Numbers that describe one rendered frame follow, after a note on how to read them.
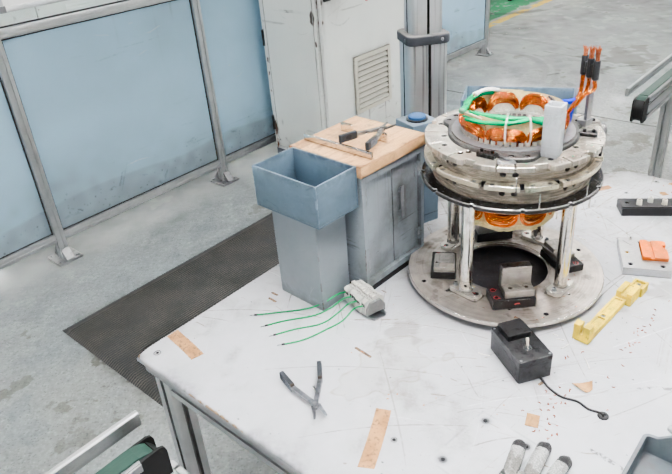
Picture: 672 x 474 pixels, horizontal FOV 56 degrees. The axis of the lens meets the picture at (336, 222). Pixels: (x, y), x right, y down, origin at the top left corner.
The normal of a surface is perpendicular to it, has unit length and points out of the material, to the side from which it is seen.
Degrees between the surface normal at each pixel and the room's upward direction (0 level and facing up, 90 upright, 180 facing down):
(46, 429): 0
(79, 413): 0
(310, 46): 90
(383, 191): 90
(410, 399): 0
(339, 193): 90
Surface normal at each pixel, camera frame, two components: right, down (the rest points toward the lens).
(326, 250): 0.73, 0.29
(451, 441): -0.07, -0.87
